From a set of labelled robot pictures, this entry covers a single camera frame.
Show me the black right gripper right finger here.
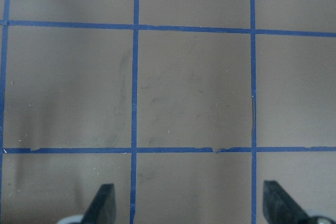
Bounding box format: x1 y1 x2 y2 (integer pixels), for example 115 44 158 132
262 180 309 224

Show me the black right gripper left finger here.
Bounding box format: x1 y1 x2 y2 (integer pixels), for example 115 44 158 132
81 184 116 224

